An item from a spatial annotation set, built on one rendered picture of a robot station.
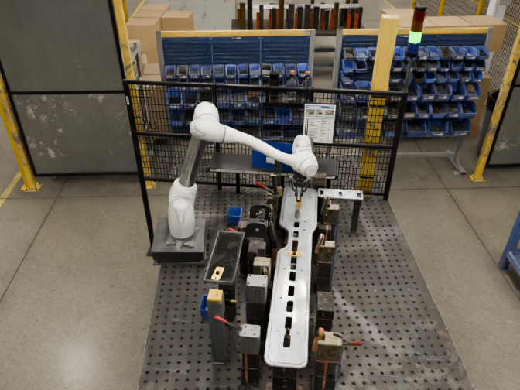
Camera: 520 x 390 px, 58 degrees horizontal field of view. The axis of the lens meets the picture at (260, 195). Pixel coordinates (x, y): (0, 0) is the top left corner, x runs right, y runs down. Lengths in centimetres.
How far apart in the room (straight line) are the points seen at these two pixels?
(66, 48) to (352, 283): 314
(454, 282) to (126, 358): 258
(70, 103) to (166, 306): 259
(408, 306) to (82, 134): 342
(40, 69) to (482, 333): 421
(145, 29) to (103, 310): 410
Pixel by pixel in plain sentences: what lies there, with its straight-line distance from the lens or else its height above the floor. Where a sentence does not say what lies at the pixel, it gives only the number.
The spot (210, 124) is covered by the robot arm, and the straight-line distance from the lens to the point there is 258.
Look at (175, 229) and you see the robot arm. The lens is 290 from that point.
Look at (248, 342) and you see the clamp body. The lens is 217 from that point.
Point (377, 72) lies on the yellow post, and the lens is 320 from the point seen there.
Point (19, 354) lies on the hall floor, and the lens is 378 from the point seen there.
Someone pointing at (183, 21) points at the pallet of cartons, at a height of 100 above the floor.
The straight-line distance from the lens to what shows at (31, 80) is 485.
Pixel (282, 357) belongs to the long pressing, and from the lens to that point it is 215.
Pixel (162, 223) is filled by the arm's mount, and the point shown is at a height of 83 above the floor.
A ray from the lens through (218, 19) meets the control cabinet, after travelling 926.
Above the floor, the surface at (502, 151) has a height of 33.
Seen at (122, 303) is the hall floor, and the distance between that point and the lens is 384.
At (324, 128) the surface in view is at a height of 127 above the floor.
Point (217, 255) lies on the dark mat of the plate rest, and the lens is 236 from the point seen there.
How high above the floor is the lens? 273
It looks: 35 degrees down
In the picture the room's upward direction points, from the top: straight up
